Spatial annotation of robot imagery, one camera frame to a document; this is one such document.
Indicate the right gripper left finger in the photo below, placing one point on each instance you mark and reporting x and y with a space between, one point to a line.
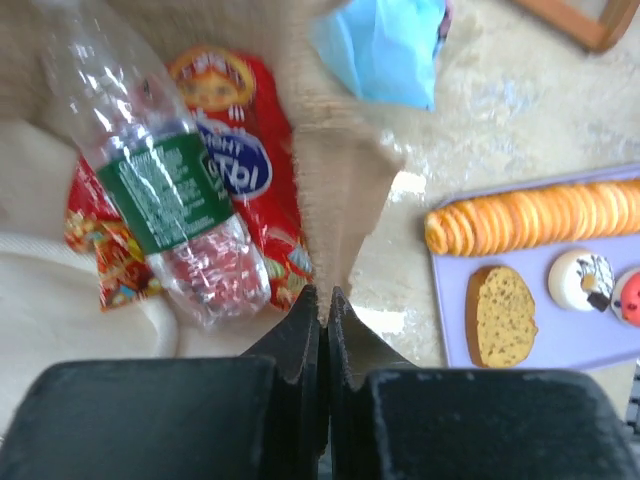
252 416

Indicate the white chocolate pastry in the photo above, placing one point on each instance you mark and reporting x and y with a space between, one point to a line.
581 280

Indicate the wooden orange shelf rack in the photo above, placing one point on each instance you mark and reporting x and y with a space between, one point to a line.
595 34

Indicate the red snack chip bag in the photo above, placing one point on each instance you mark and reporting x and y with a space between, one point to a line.
234 100

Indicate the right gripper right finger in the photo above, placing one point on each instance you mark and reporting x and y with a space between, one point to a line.
404 422

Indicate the brown paper grocery bag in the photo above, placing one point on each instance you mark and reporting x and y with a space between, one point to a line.
344 170

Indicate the clear water bottle green label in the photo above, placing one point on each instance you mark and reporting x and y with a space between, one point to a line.
132 126

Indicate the lavender plastic tray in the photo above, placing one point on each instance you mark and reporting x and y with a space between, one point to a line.
565 339

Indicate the red frosted donut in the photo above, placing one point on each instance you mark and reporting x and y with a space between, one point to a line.
625 301

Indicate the light blue plastic bag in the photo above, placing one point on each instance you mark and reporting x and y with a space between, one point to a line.
385 51

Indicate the bread slice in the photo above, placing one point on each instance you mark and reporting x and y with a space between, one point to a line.
500 322

